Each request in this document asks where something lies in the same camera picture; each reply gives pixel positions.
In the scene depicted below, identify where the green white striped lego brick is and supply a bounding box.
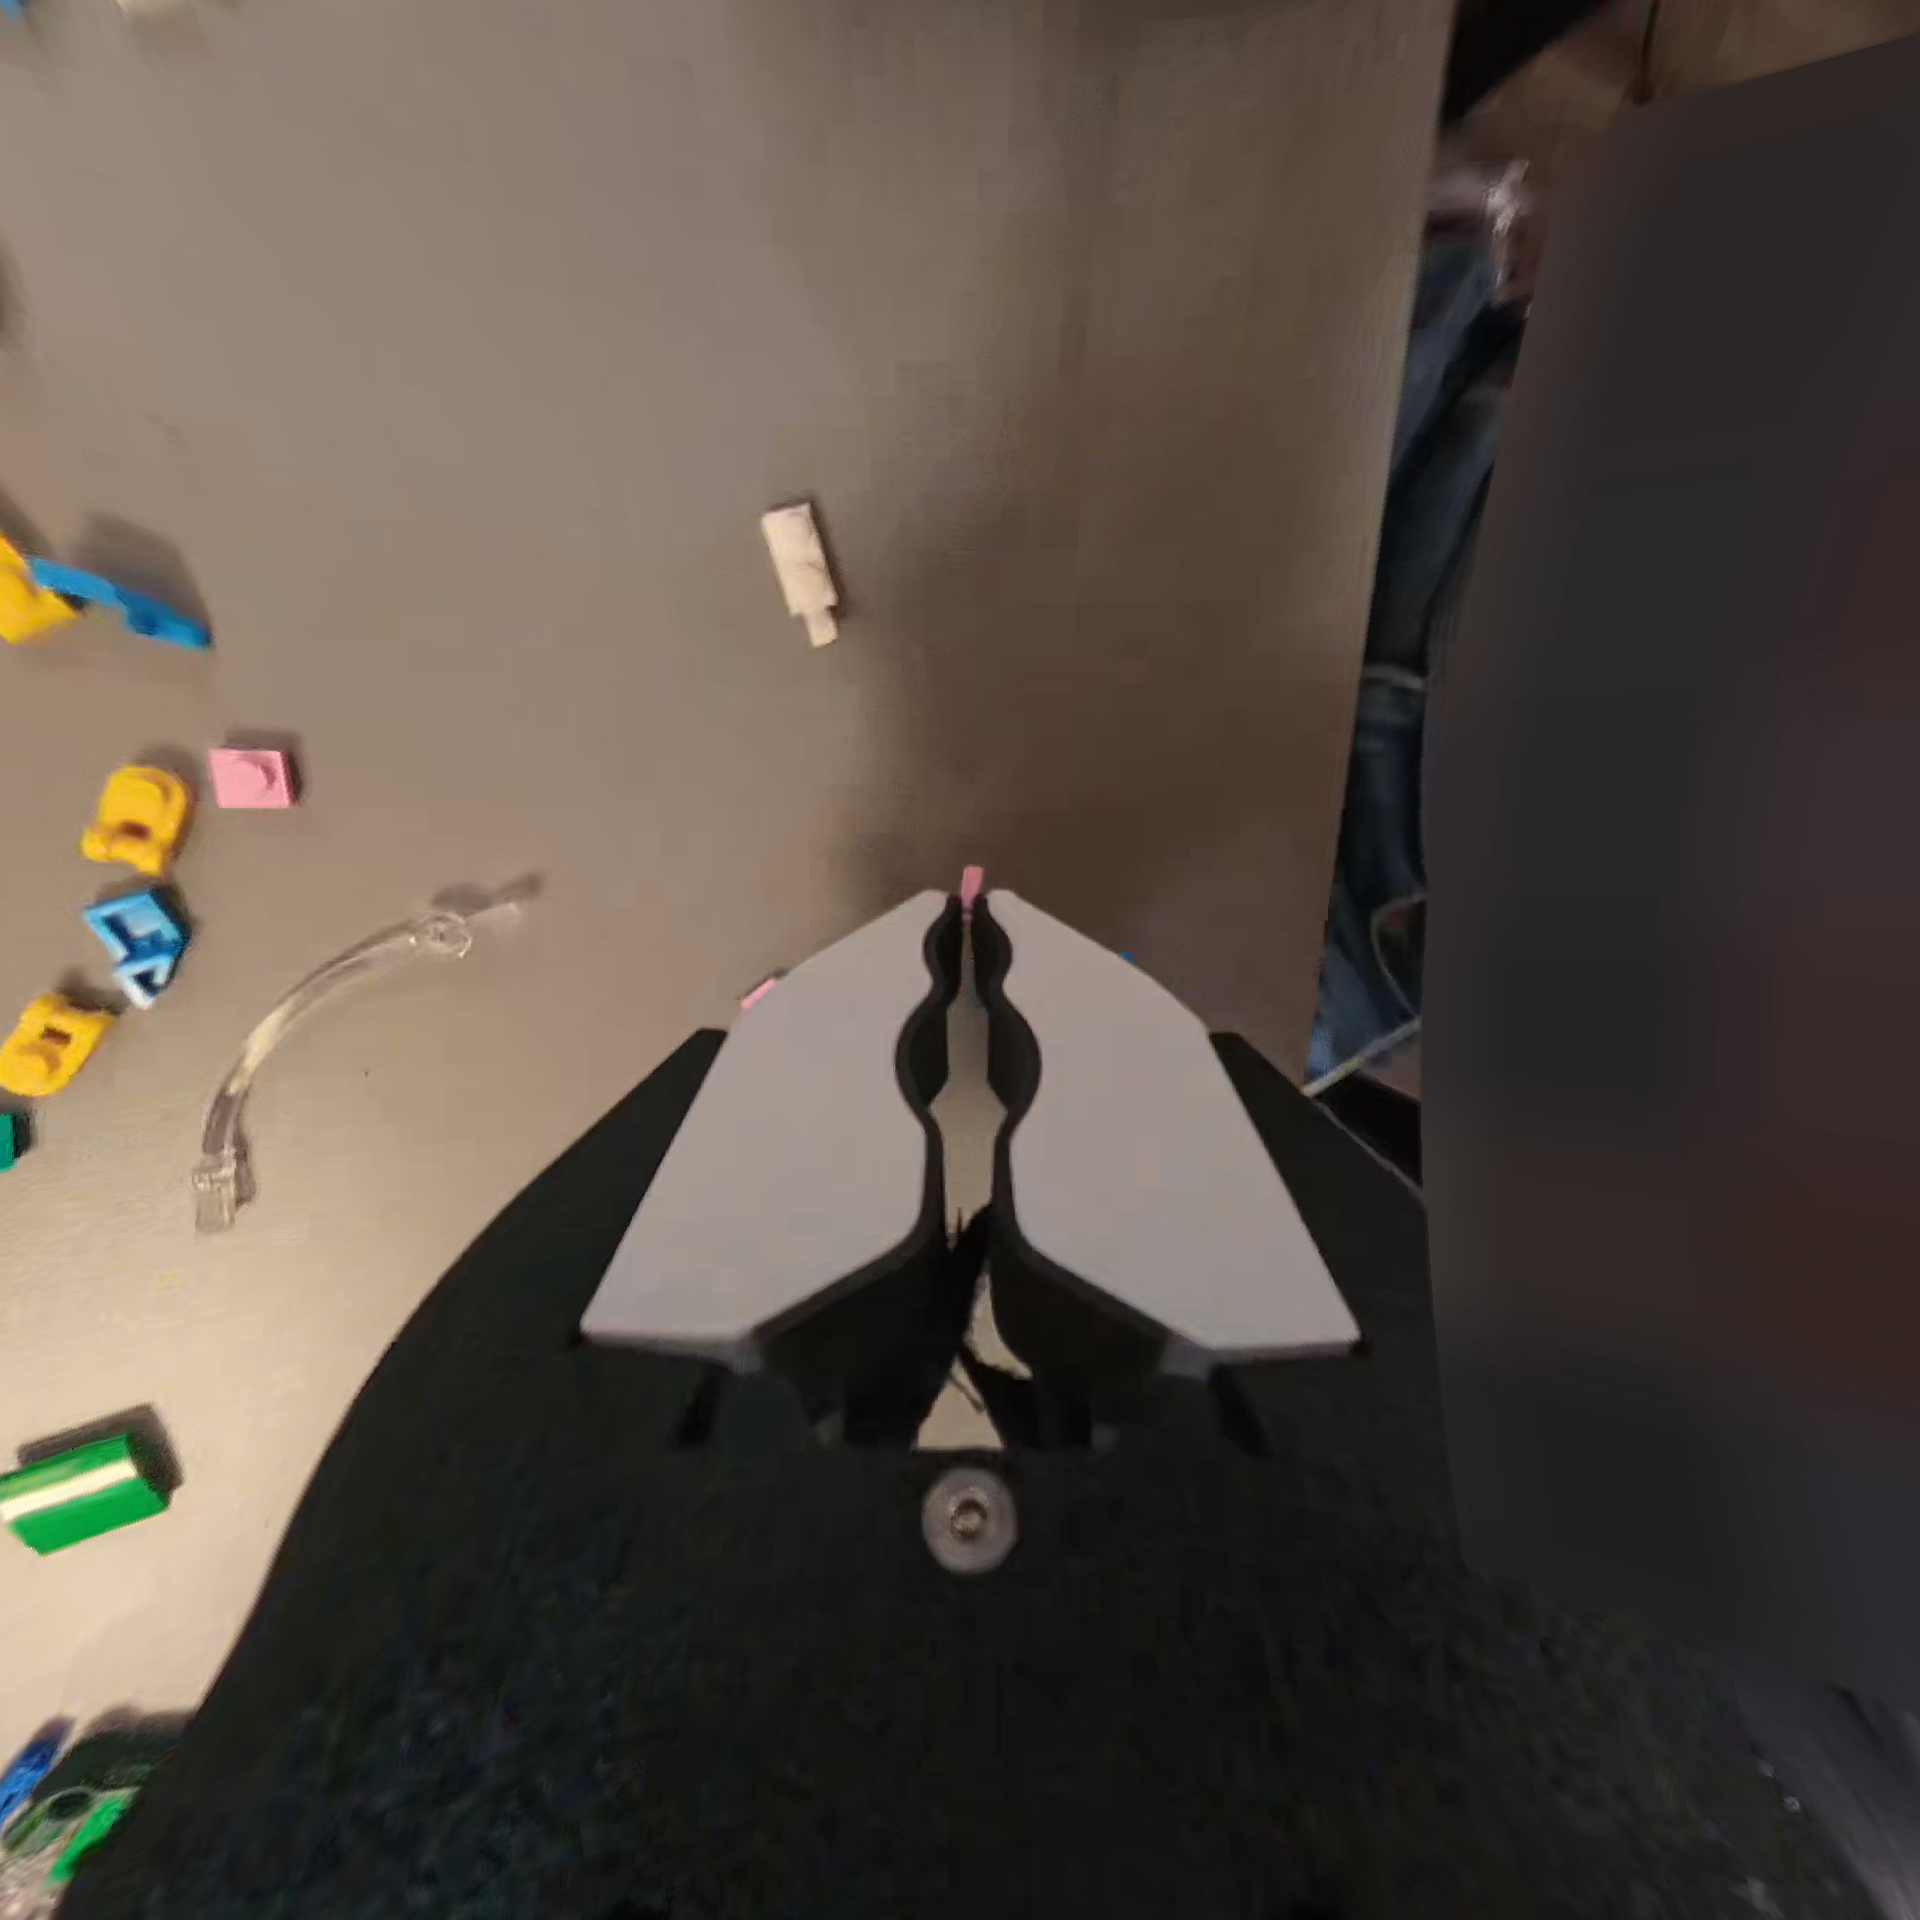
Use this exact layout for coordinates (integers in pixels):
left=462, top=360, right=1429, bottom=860
left=0, top=1432, right=175, bottom=1555

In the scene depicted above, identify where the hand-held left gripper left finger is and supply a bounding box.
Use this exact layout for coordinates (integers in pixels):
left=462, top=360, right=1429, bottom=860
left=578, top=889, right=963, bottom=1375

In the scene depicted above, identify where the blue lego bracket piece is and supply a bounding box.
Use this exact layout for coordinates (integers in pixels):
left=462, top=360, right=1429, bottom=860
left=81, top=889, right=191, bottom=1009

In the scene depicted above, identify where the pile of lego pieces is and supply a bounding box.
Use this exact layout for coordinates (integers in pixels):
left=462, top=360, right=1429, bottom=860
left=0, top=1722, right=159, bottom=1896

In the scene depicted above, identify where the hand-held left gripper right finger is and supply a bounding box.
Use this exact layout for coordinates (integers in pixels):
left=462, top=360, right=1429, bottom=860
left=970, top=889, right=1363, bottom=1381

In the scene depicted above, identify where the yellow lego clip piece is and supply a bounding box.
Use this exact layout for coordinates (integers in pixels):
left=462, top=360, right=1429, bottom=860
left=81, top=766, right=194, bottom=876
left=0, top=993, right=117, bottom=1100

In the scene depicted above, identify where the blue lego plate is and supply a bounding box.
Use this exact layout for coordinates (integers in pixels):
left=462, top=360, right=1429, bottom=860
left=26, top=556, right=213, bottom=649

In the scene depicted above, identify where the clear curved lego tube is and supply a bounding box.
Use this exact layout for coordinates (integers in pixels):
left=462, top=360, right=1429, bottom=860
left=191, top=876, right=545, bottom=1235

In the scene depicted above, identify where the white lego pin piece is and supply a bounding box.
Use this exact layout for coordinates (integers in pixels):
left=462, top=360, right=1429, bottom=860
left=759, top=502, right=844, bottom=649

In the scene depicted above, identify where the person's jeans leg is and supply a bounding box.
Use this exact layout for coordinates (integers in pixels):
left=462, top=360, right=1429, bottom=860
left=1306, top=226, right=1536, bottom=1074

